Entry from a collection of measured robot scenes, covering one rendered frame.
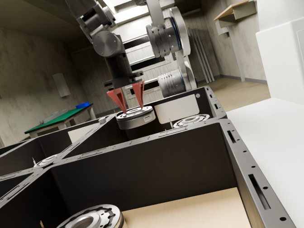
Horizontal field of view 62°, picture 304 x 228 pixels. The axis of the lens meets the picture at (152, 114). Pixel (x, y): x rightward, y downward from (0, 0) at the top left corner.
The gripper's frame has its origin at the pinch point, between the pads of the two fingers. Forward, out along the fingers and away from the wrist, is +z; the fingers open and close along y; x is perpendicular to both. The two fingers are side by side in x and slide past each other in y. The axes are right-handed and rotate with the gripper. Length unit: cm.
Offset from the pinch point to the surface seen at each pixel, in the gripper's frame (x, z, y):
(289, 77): 203, 41, 99
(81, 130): 7.2, 3.4, -21.3
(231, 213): -37.5, 10.8, 19.2
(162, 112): 7.9, 4.7, 6.0
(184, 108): 8.1, 5.4, 12.5
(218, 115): -27.9, 0.8, 21.0
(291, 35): 185, 1, 102
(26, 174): -32.3, 1.3, -11.0
